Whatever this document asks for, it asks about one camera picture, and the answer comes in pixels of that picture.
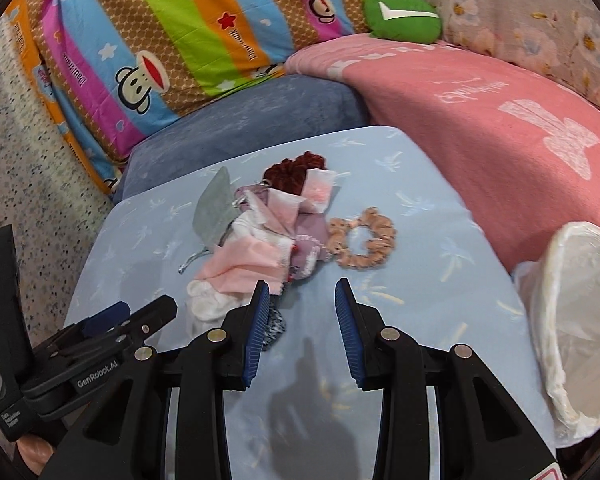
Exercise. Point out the dark red scrunchie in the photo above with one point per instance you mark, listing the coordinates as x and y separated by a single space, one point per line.
289 175

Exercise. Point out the light blue palm tablecloth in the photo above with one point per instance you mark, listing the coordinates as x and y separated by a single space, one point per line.
303 416

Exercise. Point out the green round cushion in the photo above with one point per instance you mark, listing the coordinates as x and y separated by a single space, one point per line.
403 20

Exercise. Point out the white lined trash bin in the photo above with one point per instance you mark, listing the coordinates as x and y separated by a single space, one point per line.
561 293

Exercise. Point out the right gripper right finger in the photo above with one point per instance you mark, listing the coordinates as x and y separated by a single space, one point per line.
482 431

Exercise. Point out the colourful monkey print quilt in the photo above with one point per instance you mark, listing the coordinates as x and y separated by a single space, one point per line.
113 72

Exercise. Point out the left hand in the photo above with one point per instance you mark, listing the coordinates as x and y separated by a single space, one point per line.
35 452

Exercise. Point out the pink blanket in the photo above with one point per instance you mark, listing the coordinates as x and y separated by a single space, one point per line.
522 151

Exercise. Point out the grey drawstring pouch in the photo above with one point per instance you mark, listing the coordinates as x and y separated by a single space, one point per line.
215 211

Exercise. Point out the tan pink scrunchie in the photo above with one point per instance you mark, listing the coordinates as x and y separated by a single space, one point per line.
362 242

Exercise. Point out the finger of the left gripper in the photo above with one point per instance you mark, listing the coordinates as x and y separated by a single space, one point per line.
105 320
71 344

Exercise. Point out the mauve underwear cloth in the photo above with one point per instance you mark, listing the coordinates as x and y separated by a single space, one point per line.
281 220

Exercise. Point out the leopard print scarf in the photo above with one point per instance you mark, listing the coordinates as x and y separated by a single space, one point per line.
274 329

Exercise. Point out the blue-grey velvet pillow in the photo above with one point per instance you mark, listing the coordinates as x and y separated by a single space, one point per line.
278 111

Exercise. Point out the pink white cloth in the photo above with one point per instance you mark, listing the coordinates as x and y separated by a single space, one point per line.
240 262

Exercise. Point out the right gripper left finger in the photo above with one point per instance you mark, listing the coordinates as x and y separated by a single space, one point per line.
122 433

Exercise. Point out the grey floral bedsheet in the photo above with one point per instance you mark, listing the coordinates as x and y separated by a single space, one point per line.
558 39

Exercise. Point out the white sock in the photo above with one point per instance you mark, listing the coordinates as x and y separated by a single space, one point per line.
206 307

